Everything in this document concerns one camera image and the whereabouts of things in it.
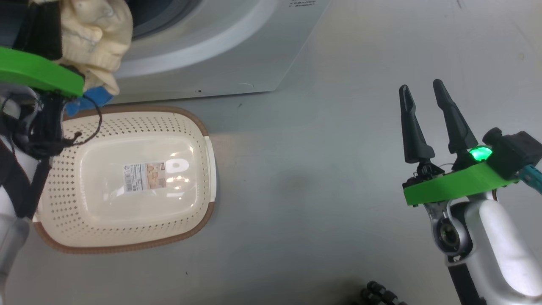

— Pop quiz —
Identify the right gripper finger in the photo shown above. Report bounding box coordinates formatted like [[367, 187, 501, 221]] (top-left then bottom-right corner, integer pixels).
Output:
[[432, 79, 479, 155], [399, 85, 435, 164]]

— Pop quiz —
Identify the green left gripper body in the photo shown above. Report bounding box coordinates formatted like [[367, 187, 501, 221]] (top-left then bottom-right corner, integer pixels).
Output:
[[0, 47, 84, 98]]

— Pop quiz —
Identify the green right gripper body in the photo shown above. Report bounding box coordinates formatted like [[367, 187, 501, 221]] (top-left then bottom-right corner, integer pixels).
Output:
[[402, 162, 519, 207]]

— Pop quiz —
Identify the cream garment with blue cuffs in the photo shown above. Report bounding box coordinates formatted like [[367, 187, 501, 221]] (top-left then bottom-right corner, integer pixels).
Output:
[[34, 0, 134, 118]]

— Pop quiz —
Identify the white washing machine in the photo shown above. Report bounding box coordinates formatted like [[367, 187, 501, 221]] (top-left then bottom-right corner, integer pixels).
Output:
[[102, 0, 332, 104]]

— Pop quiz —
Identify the paper basket label sticker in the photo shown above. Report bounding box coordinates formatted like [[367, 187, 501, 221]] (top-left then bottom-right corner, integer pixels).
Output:
[[124, 161, 166, 193]]

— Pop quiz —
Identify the cream perforated laundry basket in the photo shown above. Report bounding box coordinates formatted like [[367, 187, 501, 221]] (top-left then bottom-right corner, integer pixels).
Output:
[[33, 106, 217, 255]]

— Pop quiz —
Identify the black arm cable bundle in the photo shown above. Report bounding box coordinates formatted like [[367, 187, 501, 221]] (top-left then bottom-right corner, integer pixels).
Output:
[[2, 91, 103, 159]]

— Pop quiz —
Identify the teal connector cable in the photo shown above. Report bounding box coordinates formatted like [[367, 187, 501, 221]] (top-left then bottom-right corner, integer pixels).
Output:
[[519, 165, 542, 195]]

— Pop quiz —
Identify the black ribbed hose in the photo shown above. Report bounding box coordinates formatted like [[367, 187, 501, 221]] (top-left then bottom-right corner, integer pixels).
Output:
[[360, 280, 408, 305]]

